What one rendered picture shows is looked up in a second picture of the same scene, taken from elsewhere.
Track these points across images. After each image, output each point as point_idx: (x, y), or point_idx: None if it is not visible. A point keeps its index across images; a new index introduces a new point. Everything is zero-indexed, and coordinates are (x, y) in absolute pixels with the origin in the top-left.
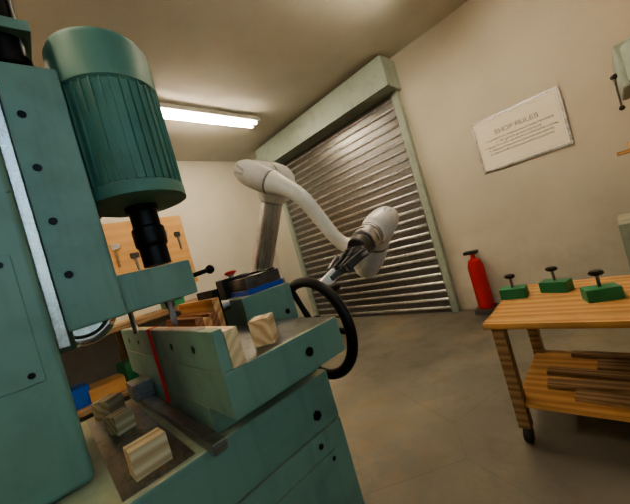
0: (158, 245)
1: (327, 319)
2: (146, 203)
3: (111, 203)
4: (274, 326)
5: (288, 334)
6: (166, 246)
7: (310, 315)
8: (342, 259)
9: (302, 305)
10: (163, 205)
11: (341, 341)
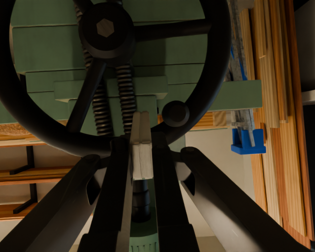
0: (147, 188)
1: (256, 108)
2: (151, 216)
3: (154, 207)
4: (228, 117)
5: (233, 110)
6: (144, 189)
7: (104, 67)
8: (127, 250)
9: (93, 95)
10: (139, 225)
11: (260, 87)
